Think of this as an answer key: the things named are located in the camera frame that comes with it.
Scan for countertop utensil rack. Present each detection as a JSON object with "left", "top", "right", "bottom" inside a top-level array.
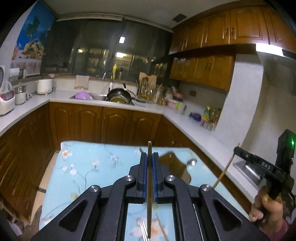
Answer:
[{"left": 136, "top": 72, "right": 162, "bottom": 102}]

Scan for light wooden chopstick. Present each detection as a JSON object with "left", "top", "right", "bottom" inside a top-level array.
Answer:
[
  {"left": 155, "top": 212, "right": 169, "bottom": 241},
  {"left": 212, "top": 143, "right": 241, "bottom": 189}
]

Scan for beige dish towel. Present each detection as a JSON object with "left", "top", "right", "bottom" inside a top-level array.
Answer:
[{"left": 74, "top": 75, "right": 90, "bottom": 90}]

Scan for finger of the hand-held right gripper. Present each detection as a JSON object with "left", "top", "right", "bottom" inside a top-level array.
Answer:
[{"left": 233, "top": 146, "right": 284, "bottom": 179}]

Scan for dark kitchen window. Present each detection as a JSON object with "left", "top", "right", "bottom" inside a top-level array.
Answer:
[{"left": 42, "top": 19, "right": 174, "bottom": 77}]

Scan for wooden upper cabinets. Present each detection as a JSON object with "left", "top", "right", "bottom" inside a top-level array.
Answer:
[{"left": 169, "top": 6, "right": 296, "bottom": 92}]

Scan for metal faucet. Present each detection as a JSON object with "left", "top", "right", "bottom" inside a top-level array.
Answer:
[{"left": 102, "top": 71, "right": 114, "bottom": 93}]

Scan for white electric pot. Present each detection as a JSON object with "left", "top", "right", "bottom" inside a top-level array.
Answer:
[{"left": 36, "top": 79, "right": 53, "bottom": 95}]

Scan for wooden utensil holder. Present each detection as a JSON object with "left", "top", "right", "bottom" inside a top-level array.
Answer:
[{"left": 159, "top": 152, "right": 193, "bottom": 184}]

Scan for white rice cooker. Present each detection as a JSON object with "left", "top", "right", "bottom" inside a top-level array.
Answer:
[{"left": 0, "top": 65, "right": 16, "bottom": 116}]

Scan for pink food container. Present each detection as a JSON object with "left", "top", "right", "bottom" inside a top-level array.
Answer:
[{"left": 167, "top": 92, "right": 186, "bottom": 112}]

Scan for black wok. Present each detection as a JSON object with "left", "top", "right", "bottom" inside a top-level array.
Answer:
[{"left": 107, "top": 88, "right": 137, "bottom": 103}]

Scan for dark wooden chopstick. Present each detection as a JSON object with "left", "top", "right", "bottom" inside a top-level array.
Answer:
[{"left": 147, "top": 141, "right": 152, "bottom": 240}]

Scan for metal fork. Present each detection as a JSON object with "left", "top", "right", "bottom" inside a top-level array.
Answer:
[{"left": 140, "top": 220, "right": 149, "bottom": 241}]

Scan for steel gas stove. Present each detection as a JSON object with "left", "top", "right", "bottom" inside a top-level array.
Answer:
[{"left": 232, "top": 160, "right": 266, "bottom": 186}]

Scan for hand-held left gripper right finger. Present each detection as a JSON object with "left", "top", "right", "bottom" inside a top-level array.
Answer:
[{"left": 153, "top": 152, "right": 270, "bottom": 241}]

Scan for wooden cabinets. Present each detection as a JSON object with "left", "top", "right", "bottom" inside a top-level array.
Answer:
[
  {"left": 0, "top": 102, "right": 252, "bottom": 223},
  {"left": 169, "top": 6, "right": 296, "bottom": 92}
]

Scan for purple basin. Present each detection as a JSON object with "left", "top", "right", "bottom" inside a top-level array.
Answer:
[{"left": 74, "top": 91, "right": 94, "bottom": 100}]

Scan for tropical fruit wall poster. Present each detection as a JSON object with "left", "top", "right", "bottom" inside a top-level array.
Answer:
[{"left": 10, "top": 0, "right": 57, "bottom": 77}]

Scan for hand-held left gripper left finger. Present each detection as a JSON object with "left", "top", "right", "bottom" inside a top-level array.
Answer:
[{"left": 30, "top": 152, "right": 148, "bottom": 241}]

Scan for wooden lower cabinets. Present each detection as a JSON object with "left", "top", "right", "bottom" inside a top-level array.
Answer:
[{"left": 0, "top": 102, "right": 252, "bottom": 223}]

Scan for person's right forearm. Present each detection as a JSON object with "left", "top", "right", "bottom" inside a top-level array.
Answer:
[{"left": 268, "top": 219, "right": 293, "bottom": 241}]

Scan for blue floral tablecloth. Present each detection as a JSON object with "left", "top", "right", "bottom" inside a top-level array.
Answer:
[{"left": 38, "top": 141, "right": 250, "bottom": 241}]

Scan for person's right hand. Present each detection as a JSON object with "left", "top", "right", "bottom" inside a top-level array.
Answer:
[{"left": 249, "top": 187, "right": 285, "bottom": 229}]

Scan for range hood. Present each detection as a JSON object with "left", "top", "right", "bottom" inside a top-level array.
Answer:
[{"left": 255, "top": 42, "right": 296, "bottom": 77}]

